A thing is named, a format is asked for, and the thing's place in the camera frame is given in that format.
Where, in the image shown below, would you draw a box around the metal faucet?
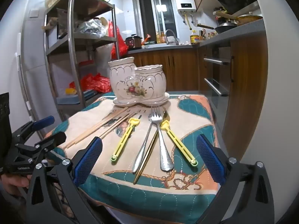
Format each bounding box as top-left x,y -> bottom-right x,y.
165,29 -> 179,46

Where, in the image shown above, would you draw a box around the printed quilted cloth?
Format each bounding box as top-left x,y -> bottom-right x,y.
44,92 -> 221,223

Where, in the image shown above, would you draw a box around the built-in oven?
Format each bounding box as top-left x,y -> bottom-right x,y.
203,45 -> 232,109

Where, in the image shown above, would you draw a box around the crumpled red plastic bag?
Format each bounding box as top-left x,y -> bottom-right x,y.
70,73 -> 112,93

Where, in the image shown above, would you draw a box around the gold spoon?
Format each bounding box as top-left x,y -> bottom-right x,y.
133,109 -> 171,184

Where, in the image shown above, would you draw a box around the metal shelf rack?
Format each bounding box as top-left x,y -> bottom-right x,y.
43,0 -> 121,122

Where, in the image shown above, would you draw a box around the dark red pressure cooker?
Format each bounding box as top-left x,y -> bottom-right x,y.
125,35 -> 143,50

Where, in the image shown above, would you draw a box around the water heater pipes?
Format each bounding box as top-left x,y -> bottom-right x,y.
182,11 -> 195,26

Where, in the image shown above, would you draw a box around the yellow slotted plastic stick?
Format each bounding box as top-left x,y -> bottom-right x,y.
111,118 -> 141,161
160,120 -> 198,167

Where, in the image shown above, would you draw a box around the grey kitchen countertop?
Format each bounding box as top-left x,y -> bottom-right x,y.
127,19 -> 267,52

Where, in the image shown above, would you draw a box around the wooden base cabinets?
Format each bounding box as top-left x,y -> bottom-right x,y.
127,30 -> 269,164

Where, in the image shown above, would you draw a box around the floral ceramic utensil holder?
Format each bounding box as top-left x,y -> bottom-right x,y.
108,56 -> 167,104

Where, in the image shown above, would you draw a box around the kitchen window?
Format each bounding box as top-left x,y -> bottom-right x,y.
135,0 -> 178,40

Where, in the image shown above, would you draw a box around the slim-handled silver fork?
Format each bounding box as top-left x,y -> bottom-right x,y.
132,112 -> 164,173

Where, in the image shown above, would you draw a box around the wide-handled silver fork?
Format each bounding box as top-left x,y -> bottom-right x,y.
151,106 -> 175,172

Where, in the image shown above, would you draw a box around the brown wok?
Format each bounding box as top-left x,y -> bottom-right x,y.
237,14 -> 263,26

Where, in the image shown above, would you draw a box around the clear plastic bag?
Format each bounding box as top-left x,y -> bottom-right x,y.
76,19 -> 107,38

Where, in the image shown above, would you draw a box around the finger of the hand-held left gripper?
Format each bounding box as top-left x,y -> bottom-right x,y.
3,132 -> 67,175
10,116 -> 55,146

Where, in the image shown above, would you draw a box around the person's left hand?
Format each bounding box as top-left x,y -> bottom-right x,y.
0,174 -> 31,195

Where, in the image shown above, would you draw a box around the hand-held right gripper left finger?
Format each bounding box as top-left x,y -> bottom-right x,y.
24,136 -> 103,224

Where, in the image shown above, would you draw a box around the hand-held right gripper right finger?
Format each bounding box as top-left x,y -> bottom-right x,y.
196,134 -> 275,224

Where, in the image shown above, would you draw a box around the white ceramic saucer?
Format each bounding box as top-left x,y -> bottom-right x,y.
113,93 -> 170,108

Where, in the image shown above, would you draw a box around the hanging red plastic bag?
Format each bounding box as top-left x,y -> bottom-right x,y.
109,21 -> 128,60

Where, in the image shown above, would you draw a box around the white refrigerator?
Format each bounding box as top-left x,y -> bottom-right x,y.
14,19 -> 61,140

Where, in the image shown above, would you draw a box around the wooden chopstick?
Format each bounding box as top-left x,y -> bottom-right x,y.
66,112 -> 131,148
100,114 -> 139,138
70,113 -> 136,146
63,107 -> 129,147

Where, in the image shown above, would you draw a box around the black wok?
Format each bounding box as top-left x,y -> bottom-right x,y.
197,22 -> 237,34

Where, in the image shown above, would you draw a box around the red-lidded plastic container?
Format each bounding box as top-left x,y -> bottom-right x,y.
78,61 -> 94,74

